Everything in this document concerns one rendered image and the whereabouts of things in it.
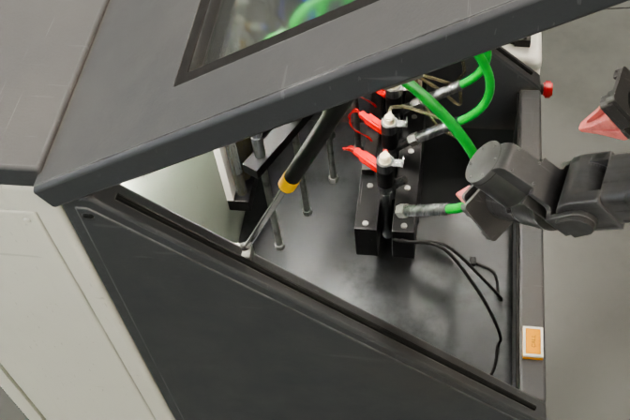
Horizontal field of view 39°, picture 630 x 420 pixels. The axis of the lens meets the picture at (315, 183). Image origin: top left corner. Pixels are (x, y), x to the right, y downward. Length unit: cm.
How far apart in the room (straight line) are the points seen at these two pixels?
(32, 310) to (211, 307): 26
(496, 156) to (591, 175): 10
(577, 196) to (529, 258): 50
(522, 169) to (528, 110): 67
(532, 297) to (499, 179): 46
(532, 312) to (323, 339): 40
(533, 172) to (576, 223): 7
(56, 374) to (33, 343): 10
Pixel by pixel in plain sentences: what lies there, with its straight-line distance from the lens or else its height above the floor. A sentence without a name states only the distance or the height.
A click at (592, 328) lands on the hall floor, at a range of 255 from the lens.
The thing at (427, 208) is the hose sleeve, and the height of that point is 115.
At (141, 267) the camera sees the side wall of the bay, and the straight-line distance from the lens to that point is 110.
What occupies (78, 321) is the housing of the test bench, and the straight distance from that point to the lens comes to 127.
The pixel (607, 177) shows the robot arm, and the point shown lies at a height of 142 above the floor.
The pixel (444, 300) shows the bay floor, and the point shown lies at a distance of 159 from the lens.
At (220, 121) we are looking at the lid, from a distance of 81.
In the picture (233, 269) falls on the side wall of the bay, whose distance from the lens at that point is 107.
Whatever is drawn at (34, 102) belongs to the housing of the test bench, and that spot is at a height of 150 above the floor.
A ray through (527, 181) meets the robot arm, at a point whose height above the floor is 139.
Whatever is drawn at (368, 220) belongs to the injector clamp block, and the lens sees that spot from 150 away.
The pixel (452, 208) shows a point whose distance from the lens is 128.
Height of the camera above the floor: 221
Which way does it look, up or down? 53 degrees down
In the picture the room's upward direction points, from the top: 8 degrees counter-clockwise
